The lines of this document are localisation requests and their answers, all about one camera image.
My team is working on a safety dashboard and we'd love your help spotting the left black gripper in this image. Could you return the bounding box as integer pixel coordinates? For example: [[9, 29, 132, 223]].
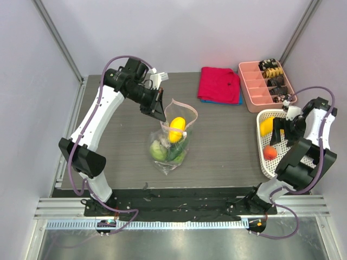
[[127, 84, 166, 122]]

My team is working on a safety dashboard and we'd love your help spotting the red orange toy fruit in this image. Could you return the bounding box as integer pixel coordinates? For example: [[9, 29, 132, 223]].
[[263, 145, 278, 160]]

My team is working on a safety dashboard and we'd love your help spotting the grey toy fish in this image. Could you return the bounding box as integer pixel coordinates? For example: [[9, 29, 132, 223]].
[[158, 134, 171, 149]]

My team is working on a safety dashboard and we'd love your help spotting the clear pink zip top bag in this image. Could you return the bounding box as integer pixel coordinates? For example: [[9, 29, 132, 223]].
[[148, 100, 198, 175]]

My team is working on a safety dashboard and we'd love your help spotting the green toy cucumber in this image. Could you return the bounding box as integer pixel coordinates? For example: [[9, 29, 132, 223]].
[[166, 139, 189, 161]]

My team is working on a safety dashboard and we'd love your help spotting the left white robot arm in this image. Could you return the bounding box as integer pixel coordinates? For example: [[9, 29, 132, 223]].
[[59, 55, 168, 216]]

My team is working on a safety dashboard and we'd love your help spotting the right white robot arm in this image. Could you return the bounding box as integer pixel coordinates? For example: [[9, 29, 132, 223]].
[[242, 97, 337, 214]]

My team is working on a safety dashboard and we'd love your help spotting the yellow toy corn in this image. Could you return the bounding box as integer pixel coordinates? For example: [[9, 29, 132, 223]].
[[259, 116, 274, 137]]

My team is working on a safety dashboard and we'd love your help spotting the black pink dotted rolled sock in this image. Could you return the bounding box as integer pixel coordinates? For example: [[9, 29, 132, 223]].
[[272, 93, 292, 103]]

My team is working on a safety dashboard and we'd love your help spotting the white perforated basket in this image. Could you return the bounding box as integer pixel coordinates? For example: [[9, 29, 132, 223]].
[[256, 108, 318, 180]]

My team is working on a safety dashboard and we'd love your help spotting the pink divided organizer tray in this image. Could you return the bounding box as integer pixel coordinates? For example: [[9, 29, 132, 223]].
[[238, 61, 297, 113]]

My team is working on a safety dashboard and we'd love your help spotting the dark patterned rolled sock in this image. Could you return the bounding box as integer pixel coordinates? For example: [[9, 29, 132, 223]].
[[267, 75, 285, 87]]

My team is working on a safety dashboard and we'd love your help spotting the blue folded cloth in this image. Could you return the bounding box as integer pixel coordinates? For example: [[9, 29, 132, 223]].
[[200, 91, 243, 106]]

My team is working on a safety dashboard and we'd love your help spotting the yellow striped rolled sock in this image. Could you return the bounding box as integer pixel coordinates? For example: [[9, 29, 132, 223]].
[[262, 67, 284, 79]]

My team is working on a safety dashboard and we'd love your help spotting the black floral rolled sock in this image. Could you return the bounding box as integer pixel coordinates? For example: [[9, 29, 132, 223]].
[[258, 58, 279, 72]]

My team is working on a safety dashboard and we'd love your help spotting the red folded cloth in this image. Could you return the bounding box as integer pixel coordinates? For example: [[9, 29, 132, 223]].
[[197, 67, 240, 103]]

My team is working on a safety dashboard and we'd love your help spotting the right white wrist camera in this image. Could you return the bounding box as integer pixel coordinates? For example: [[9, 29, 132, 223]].
[[282, 100, 301, 121]]

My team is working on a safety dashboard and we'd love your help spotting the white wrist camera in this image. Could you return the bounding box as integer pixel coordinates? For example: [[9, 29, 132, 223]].
[[282, 100, 301, 121], [149, 68, 169, 89]]

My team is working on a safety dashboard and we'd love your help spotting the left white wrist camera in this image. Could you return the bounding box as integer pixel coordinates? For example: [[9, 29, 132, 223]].
[[149, 68, 169, 89]]

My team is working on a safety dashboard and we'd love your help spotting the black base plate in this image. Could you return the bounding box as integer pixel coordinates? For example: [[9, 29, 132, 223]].
[[51, 186, 310, 220]]

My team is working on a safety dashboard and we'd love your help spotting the slotted cable duct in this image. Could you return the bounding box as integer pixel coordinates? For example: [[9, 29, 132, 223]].
[[46, 218, 249, 230]]

